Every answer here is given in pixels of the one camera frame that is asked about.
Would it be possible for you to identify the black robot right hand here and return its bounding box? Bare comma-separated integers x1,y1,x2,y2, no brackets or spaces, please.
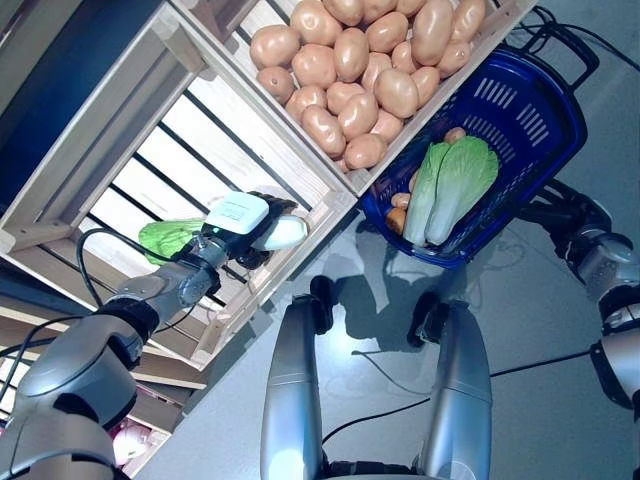
519,180,614,261

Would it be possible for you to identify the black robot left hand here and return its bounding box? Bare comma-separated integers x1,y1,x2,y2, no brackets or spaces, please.
219,191,300,269

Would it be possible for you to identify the slender napa cabbage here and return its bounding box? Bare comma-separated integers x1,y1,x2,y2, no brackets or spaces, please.
137,214,309,267

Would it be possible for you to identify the wide napa cabbage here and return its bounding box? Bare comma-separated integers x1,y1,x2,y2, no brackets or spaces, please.
424,135,500,247

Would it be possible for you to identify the blue plastic shopping basket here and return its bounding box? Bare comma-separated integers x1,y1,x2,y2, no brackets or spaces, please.
359,9,601,271

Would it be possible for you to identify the small pale napa cabbage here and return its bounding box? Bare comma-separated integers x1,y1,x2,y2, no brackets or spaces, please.
402,142,454,246

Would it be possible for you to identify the wooden potato crate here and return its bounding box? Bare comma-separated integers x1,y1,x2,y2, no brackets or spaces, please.
169,0,539,197

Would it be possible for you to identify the wooden cabbage crate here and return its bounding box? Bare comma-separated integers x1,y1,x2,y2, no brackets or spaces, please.
0,0,359,371

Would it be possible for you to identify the wooden display stand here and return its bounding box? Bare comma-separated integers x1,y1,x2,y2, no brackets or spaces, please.
0,0,211,476

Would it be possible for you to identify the silver robot right leg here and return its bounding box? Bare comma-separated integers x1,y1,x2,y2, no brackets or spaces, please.
407,292,494,480

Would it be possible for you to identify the purple white onion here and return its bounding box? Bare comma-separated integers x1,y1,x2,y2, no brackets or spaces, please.
113,418,169,466

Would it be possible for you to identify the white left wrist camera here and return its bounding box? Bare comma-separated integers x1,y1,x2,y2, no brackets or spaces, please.
203,192,270,236

